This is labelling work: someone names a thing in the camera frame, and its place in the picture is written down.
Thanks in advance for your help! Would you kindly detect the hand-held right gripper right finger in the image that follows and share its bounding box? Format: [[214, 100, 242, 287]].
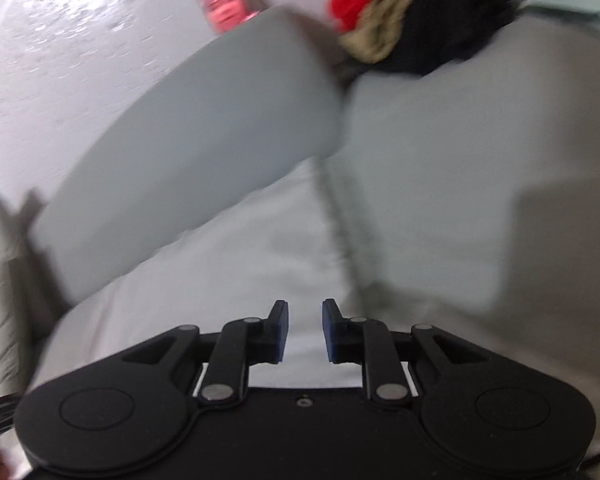
[[321, 298, 487, 405]]

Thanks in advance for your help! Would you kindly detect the tan folded cloth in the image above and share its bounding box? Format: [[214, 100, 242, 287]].
[[339, 0, 458, 63]]

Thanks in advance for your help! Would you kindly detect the grey sofa cushion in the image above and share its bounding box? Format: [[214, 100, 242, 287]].
[[0, 195, 71, 396]]

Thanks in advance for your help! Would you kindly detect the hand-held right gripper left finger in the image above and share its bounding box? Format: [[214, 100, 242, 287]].
[[121, 299, 290, 403]]

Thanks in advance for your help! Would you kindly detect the grey sofa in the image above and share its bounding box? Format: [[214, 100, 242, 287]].
[[0, 0, 600, 461]]

